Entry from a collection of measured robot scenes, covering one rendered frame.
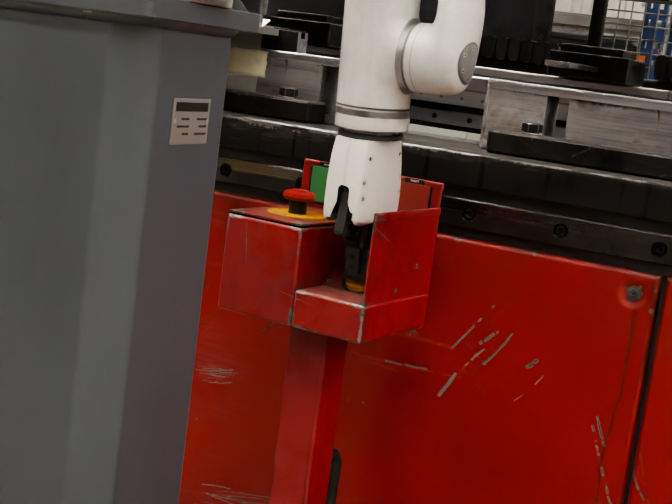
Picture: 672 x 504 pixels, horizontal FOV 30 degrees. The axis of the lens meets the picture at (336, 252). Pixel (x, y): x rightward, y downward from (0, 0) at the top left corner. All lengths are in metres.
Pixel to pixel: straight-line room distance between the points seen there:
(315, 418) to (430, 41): 0.47
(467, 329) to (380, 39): 0.42
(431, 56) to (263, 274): 0.32
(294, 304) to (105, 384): 0.50
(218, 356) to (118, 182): 0.86
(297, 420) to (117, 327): 0.59
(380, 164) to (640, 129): 0.39
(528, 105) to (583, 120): 0.08
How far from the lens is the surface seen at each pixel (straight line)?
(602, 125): 1.67
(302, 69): 1.83
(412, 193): 1.53
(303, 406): 1.52
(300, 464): 1.54
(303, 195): 1.49
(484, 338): 1.60
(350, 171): 1.40
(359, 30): 1.39
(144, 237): 0.96
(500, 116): 1.71
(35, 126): 0.97
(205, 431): 1.82
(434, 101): 2.02
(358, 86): 1.39
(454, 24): 1.36
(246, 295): 1.48
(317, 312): 1.43
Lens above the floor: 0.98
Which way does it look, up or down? 9 degrees down
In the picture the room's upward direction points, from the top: 7 degrees clockwise
